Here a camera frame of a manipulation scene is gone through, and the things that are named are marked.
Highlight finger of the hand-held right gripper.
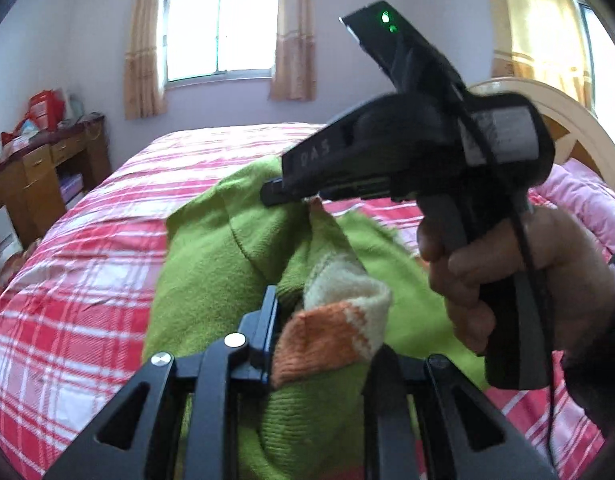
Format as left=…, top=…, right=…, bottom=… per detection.
left=260, top=175, right=394, bottom=207

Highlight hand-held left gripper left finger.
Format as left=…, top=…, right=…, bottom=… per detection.
left=44, top=285, right=281, bottom=480

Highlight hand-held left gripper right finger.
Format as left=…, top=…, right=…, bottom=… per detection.
left=362, top=345, right=559, bottom=480

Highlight green orange striped knit sweater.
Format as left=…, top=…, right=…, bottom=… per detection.
left=142, top=155, right=494, bottom=480

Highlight person's right forearm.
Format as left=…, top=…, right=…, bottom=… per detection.
left=561, top=245, right=615, bottom=443

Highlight person's right hand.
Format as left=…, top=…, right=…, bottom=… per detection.
left=417, top=205, right=615, bottom=356

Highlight cream wooden headboard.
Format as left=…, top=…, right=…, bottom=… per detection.
left=470, top=77, right=615, bottom=196

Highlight peach curtain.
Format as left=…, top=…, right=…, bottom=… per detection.
left=268, top=0, right=318, bottom=103
left=124, top=0, right=168, bottom=121

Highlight yellow curtain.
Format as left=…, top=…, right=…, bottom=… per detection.
left=482, top=0, right=597, bottom=107

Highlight pink pillow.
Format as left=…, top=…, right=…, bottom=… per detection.
left=530, top=157, right=615, bottom=263

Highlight red plaid bed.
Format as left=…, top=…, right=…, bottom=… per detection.
left=0, top=122, right=615, bottom=480

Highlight window behind yellow curtain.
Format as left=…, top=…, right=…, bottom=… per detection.
left=570, top=0, right=615, bottom=128

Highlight green framed window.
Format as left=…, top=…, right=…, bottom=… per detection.
left=160, top=0, right=281, bottom=84

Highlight stacked boxes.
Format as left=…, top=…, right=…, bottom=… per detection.
left=60, top=172, right=86, bottom=207

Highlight pale teal bag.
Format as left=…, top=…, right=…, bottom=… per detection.
left=64, top=95, right=86, bottom=124

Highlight brown wooden desk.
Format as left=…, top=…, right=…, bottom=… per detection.
left=0, top=115, right=112, bottom=249

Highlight white paper bag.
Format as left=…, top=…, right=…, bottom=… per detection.
left=0, top=205, right=24, bottom=272

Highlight red gift bag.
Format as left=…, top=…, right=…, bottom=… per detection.
left=27, top=89, right=68, bottom=131

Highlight red and white packets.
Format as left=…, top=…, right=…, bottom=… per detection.
left=0, top=117, right=40, bottom=153

